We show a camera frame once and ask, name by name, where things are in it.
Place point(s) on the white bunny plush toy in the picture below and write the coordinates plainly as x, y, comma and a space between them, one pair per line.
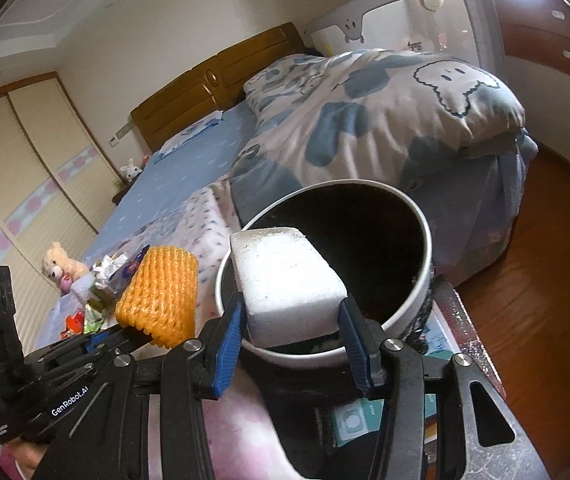
130, 171

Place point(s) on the blue patterned white quilt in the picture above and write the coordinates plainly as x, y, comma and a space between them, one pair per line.
365, 125

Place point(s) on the wooden bed headboard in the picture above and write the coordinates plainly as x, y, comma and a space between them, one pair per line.
225, 75

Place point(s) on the beige teddy bear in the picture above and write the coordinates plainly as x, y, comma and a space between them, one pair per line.
62, 265

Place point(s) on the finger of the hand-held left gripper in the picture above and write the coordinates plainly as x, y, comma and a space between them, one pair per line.
95, 340
110, 355

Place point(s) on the pink floral blanket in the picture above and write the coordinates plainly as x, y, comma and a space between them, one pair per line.
200, 230

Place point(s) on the orange foam fruit net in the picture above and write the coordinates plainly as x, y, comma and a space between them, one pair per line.
160, 295

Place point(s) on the grey-blue bed skirt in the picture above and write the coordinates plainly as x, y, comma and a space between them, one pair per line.
480, 210

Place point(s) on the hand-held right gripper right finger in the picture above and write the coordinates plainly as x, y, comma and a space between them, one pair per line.
356, 357

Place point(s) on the grey bed guard rail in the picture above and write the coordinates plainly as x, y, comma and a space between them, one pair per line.
475, 5

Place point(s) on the brown wooden desk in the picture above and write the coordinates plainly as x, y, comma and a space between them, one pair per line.
545, 30

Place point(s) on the blue and white pillow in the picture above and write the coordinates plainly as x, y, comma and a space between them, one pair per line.
190, 132

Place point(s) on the white foam block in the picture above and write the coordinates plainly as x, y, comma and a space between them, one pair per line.
290, 280

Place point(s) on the white-rimmed black bin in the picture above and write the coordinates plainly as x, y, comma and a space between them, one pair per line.
395, 240

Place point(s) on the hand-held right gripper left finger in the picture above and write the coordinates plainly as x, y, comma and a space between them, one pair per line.
227, 352

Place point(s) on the cream sliding door wardrobe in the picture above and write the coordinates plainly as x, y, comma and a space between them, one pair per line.
20, 175

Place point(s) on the purple snack packet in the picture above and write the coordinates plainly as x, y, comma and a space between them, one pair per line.
134, 265

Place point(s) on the dark wooden nightstand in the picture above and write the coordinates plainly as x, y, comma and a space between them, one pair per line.
121, 192

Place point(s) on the blue bed sheet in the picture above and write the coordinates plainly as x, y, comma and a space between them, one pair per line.
185, 175

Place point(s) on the silver white wrapper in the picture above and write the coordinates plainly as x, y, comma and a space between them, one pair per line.
107, 270

